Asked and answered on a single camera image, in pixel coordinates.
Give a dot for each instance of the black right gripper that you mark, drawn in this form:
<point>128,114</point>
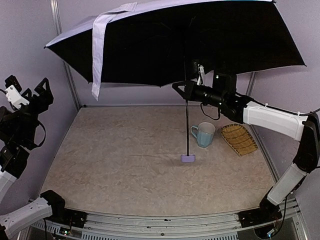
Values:
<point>188,90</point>

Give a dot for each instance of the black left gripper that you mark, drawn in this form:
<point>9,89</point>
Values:
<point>32,100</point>

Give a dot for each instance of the lavender folding umbrella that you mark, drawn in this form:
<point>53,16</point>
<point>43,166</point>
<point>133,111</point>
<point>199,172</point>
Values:
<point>154,43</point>

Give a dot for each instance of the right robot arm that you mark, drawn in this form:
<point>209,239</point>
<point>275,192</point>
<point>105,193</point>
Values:
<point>294,144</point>

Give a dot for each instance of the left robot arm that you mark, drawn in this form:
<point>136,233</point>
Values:
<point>18,127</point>

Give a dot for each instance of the light blue mug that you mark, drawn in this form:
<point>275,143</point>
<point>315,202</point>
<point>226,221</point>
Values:
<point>204,133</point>

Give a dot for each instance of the woven bamboo tray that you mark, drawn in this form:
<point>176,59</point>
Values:
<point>239,139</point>

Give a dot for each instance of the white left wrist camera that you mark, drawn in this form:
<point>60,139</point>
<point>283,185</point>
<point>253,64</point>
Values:
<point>12,92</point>

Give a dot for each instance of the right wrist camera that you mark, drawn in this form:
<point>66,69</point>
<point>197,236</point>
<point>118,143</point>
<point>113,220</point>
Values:
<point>198,72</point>

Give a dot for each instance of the right aluminium frame post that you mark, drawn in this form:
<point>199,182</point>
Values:
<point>251,83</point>

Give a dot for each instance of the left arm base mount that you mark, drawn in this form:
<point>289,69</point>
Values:
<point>70,217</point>

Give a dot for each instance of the front aluminium rail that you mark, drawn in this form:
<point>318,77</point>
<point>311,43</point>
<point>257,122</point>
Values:
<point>232,225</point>

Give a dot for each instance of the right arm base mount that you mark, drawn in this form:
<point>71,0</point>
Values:
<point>260,217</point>

